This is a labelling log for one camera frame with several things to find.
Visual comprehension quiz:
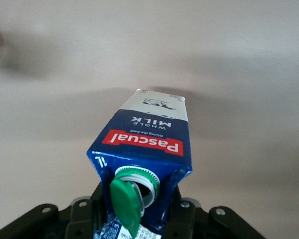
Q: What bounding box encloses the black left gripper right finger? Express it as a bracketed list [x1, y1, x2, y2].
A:
[162, 186, 202, 239]

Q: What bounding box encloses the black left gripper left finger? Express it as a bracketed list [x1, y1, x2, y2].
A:
[64, 185, 108, 239]

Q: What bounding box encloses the blue white milk carton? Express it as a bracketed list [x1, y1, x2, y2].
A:
[86, 88, 193, 239]

